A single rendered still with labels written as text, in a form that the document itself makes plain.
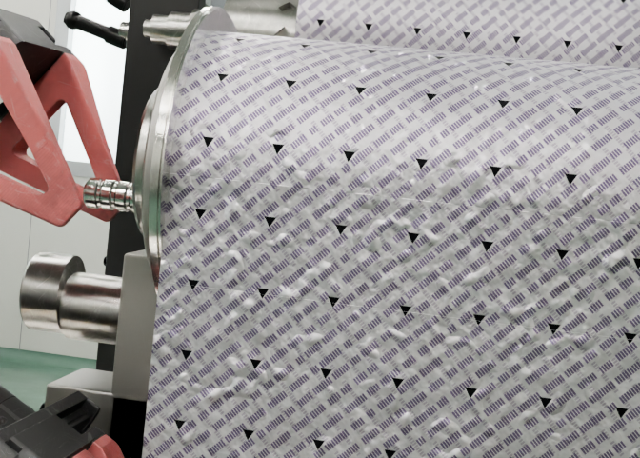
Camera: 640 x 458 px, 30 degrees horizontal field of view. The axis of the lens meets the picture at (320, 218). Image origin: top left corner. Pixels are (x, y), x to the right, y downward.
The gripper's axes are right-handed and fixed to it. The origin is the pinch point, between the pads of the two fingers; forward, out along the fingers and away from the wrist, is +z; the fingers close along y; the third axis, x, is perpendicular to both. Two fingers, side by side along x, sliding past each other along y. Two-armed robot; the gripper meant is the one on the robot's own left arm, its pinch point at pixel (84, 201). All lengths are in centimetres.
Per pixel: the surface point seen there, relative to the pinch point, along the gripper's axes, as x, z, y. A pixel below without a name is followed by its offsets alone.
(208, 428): -1.7, 11.4, 3.8
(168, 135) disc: 5.7, 1.7, 4.5
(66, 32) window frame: -101, -205, -551
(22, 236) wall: -195, -146, -552
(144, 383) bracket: -5.0, 7.5, -3.5
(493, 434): 6.8, 19.4, 3.8
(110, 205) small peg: 0.6, 0.8, -0.8
